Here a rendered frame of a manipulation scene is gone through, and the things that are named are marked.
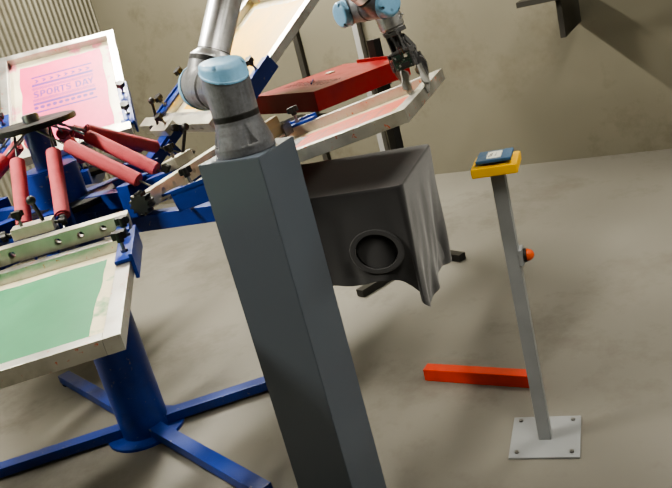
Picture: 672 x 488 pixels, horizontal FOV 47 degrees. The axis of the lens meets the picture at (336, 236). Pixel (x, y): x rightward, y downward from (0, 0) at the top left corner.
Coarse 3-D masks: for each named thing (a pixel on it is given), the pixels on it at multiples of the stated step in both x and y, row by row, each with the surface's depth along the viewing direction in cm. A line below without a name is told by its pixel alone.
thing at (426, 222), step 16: (416, 176) 237; (432, 176) 258; (400, 192) 222; (416, 192) 235; (432, 192) 257; (400, 208) 223; (416, 208) 233; (432, 208) 257; (416, 224) 232; (432, 224) 250; (416, 240) 231; (432, 240) 250; (448, 240) 269; (416, 256) 230; (432, 256) 248; (448, 256) 269; (416, 272) 232; (432, 272) 246; (432, 288) 247
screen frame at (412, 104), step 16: (416, 80) 256; (432, 80) 240; (384, 96) 261; (400, 96) 260; (416, 96) 219; (336, 112) 269; (352, 112) 267; (400, 112) 205; (416, 112) 214; (304, 128) 274; (352, 128) 211; (368, 128) 210; (384, 128) 208; (320, 144) 216; (336, 144) 214; (304, 160) 219
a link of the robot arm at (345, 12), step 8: (344, 0) 214; (336, 8) 215; (344, 8) 212; (352, 8) 212; (336, 16) 216; (344, 16) 213; (352, 16) 214; (360, 16) 211; (344, 24) 216; (352, 24) 216
